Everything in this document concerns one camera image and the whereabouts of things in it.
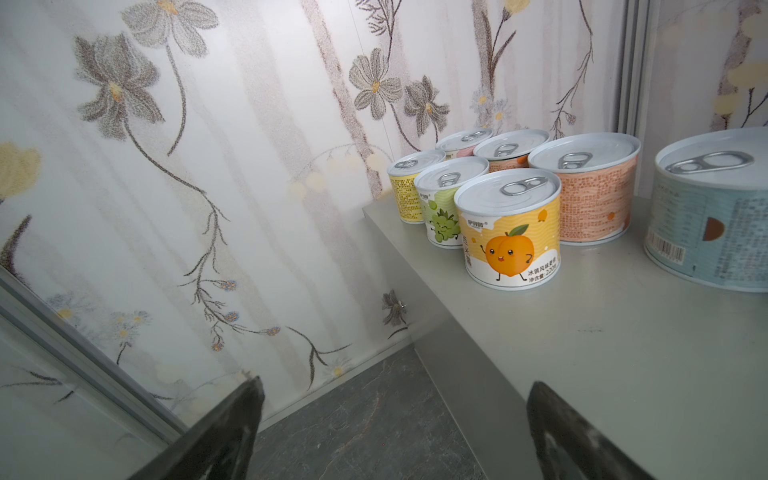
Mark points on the pink label can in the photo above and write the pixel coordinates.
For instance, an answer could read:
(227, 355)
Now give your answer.
(462, 143)

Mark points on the yellow label can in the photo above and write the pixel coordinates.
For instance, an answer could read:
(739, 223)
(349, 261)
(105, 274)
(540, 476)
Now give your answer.
(402, 174)

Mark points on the grey metal cabinet box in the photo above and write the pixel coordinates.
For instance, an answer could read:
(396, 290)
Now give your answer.
(674, 373)

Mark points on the green label can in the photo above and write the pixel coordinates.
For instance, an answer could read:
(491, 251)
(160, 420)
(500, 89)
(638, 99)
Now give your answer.
(436, 187)

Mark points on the brown label can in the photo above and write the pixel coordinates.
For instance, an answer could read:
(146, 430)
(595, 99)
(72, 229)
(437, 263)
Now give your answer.
(510, 150)

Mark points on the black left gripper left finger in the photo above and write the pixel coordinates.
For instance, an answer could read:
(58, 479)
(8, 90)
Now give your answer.
(220, 445)

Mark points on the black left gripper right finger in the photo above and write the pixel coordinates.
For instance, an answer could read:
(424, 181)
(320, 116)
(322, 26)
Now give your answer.
(568, 446)

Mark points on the light blue can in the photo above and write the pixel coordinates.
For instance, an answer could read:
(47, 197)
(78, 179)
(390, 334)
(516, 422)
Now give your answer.
(708, 217)

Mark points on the orange label can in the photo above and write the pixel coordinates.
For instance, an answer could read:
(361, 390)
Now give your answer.
(510, 223)

